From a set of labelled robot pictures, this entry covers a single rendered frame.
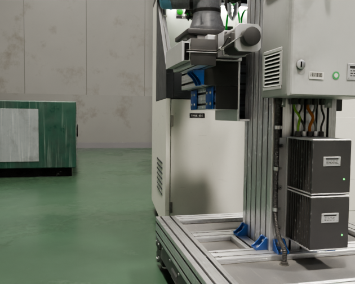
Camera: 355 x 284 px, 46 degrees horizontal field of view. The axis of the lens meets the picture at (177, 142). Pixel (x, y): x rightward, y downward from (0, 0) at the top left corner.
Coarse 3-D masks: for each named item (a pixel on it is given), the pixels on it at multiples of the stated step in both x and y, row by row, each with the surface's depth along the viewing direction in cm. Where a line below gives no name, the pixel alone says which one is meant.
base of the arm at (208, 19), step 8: (200, 8) 172; (208, 8) 171; (216, 8) 172; (200, 16) 172; (208, 16) 170; (216, 16) 172; (192, 24) 173; (200, 24) 172; (208, 24) 170; (216, 24) 171
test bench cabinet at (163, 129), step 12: (156, 108) 279; (168, 108) 226; (156, 120) 279; (168, 120) 226; (156, 132) 279; (168, 132) 227; (156, 144) 279; (168, 144) 227; (156, 156) 278; (168, 156) 228; (156, 168) 278; (168, 168) 228; (156, 180) 278; (168, 180) 228; (156, 192) 278; (168, 192) 229; (156, 204) 278; (168, 204) 229
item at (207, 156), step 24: (192, 120) 228; (192, 144) 229; (216, 144) 231; (240, 144) 233; (192, 168) 230; (216, 168) 232; (240, 168) 234; (192, 192) 231; (216, 192) 233; (240, 192) 235
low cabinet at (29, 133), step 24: (0, 120) 452; (24, 120) 458; (48, 120) 464; (72, 120) 470; (0, 144) 454; (24, 144) 459; (48, 144) 466; (72, 144) 471; (0, 168) 456; (24, 168) 466; (48, 168) 472; (72, 168) 504
